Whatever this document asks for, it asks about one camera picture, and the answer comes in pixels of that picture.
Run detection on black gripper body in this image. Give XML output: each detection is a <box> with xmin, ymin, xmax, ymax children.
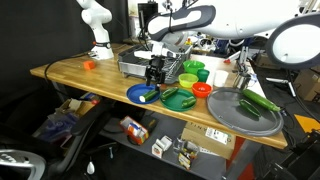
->
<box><xmin>148</xmin><ymin>56</ymin><xmax>167</xmax><ymax>73</ymax></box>

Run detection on thick short green zucchini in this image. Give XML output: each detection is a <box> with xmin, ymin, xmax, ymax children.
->
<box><xmin>161</xmin><ymin>87</ymin><xmax>179</xmax><ymax>100</ymax></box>

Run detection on round blue plate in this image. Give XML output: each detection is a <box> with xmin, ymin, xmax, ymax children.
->
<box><xmin>126</xmin><ymin>83</ymin><xmax>162</xmax><ymax>105</ymax></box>

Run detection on large round gray plate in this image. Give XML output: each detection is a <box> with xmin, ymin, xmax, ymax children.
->
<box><xmin>206</xmin><ymin>87</ymin><xmax>285</xmax><ymax>138</ymax></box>

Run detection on dark gray dish rack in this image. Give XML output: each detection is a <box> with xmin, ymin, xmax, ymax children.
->
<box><xmin>151</xmin><ymin>44</ymin><xmax>194</xmax><ymax>85</ymax></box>

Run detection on green pepper on bowl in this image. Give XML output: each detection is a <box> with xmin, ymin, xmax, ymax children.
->
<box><xmin>139</xmin><ymin>88</ymin><xmax>161</xmax><ymax>104</ymax></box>

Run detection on gray plastic bin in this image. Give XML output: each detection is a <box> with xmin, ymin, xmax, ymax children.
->
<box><xmin>117</xmin><ymin>44</ymin><xmax>158</xmax><ymax>79</ymax></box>

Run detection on yellow-green plastic bowl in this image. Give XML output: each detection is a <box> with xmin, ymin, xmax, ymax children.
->
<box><xmin>178</xmin><ymin>73</ymin><xmax>200</xmax><ymax>89</ymax></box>

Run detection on large bright green bowl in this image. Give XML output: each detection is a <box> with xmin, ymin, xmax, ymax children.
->
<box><xmin>182</xmin><ymin>59</ymin><xmax>206</xmax><ymax>76</ymax></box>

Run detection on dark green plastic cup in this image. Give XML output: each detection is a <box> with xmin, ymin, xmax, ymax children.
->
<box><xmin>196</xmin><ymin>68</ymin><xmax>211</xmax><ymax>83</ymax></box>

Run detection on orange plastic bowl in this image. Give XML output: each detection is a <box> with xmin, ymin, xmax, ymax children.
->
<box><xmin>191</xmin><ymin>81</ymin><xmax>213</xmax><ymax>99</ymax></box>

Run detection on gray lower table shelf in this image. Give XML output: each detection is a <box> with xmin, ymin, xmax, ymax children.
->
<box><xmin>99</xmin><ymin>111</ymin><xmax>241</xmax><ymax>180</ymax></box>

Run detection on black computer monitor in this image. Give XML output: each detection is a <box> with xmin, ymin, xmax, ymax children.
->
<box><xmin>137</xmin><ymin>2</ymin><xmax>160</xmax><ymax>28</ymax></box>

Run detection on red and white box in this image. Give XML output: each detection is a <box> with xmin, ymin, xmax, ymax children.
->
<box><xmin>119</xmin><ymin>115</ymin><xmax>150</xmax><ymax>146</ymax></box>

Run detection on white mug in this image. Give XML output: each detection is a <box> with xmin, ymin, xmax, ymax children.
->
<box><xmin>213</xmin><ymin>69</ymin><xmax>230</xmax><ymax>88</ymax></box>

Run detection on small orange-red block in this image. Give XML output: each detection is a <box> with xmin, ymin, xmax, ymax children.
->
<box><xmin>82</xmin><ymin>59</ymin><xmax>97</xmax><ymax>71</ymax></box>

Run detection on small white carton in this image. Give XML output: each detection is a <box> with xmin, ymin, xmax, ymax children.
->
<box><xmin>151</xmin><ymin>134</ymin><xmax>173</xmax><ymax>159</ymax></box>

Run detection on black office chair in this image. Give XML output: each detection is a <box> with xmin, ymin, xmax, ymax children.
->
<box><xmin>0</xmin><ymin>98</ymin><xmax>116</xmax><ymax>180</ymax></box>

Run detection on printed cardboard box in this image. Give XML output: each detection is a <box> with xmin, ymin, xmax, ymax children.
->
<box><xmin>180</xmin><ymin>120</ymin><xmax>237</xmax><ymax>161</ymax></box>

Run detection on small yellow black package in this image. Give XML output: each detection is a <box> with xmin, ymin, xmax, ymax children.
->
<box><xmin>173</xmin><ymin>136</ymin><xmax>201</xmax><ymax>172</ymax></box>

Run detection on stainless steel cup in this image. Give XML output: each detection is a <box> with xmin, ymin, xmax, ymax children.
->
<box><xmin>233</xmin><ymin>71</ymin><xmax>258</xmax><ymax>91</ymax></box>

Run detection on large white rounded machine housing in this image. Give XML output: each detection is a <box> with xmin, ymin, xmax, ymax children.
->
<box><xmin>146</xmin><ymin>0</ymin><xmax>303</xmax><ymax>43</ymax></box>

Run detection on long green cucumber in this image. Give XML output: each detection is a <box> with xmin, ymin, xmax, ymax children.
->
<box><xmin>242</xmin><ymin>88</ymin><xmax>282</xmax><ymax>113</ymax></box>

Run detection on black backdrop curtain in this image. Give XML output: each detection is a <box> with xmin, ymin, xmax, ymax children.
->
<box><xmin>0</xmin><ymin>0</ymin><xmax>129</xmax><ymax>68</ymax></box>

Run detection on round white disc gray rim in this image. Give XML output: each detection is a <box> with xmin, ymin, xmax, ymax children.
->
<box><xmin>265</xmin><ymin>12</ymin><xmax>320</xmax><ymax>71</ymax></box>

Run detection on plain cardboard box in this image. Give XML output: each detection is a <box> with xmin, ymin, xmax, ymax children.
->
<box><xmin>293</xmin><ymin>66</ymin><xmax>320</xmax><ymax>103</ymax></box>

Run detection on yellow floor mat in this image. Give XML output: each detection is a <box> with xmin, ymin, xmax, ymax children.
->
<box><xmin>294</xmin><ymin>113</ymin><xmax>320</xmax><ymax>134</ymax></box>

